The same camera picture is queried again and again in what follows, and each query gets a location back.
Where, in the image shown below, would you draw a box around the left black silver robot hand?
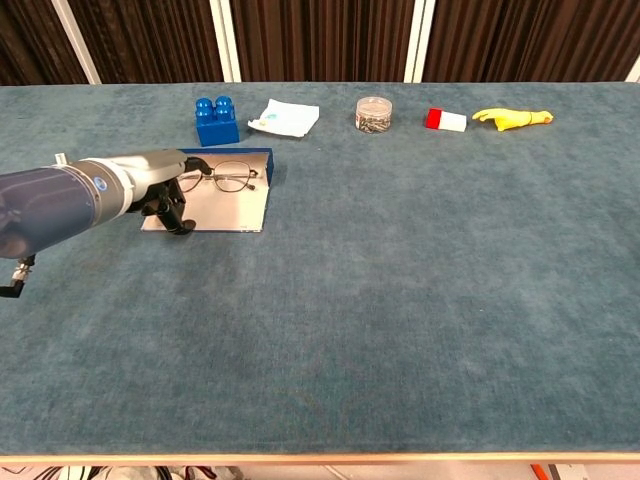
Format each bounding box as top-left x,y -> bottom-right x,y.
130,148 -> 212,237

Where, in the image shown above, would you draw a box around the thin wire-frame eyeglasses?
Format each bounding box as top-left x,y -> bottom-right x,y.
177,160 -> 261,194

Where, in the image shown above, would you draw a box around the blue toy building block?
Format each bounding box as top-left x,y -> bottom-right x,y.
193,95 -> 241,148

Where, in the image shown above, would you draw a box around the white tissue packet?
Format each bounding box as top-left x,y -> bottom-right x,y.
247,98 -> 321,139

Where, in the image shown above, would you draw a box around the dark brown pleated curtain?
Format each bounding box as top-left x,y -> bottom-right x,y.
0,0 -> 640,86

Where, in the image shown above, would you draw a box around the clear round jar of screws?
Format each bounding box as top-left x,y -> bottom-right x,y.
355,96 -> 394,135

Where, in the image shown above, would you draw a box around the blue felt table cover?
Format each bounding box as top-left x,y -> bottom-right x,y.
0,82 -> 640,457

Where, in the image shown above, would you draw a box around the red and white small box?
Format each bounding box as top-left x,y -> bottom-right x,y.
425,107 -> 468,134

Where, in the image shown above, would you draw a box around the yellow rubber chicken toy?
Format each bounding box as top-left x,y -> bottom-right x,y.
471,107 -> 555,133

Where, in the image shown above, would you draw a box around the black angled cable connector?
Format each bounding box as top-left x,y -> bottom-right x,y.
0,254 -> 38,300

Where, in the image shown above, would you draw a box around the floor cables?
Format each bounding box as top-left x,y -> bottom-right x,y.
0,464 -> 241,480

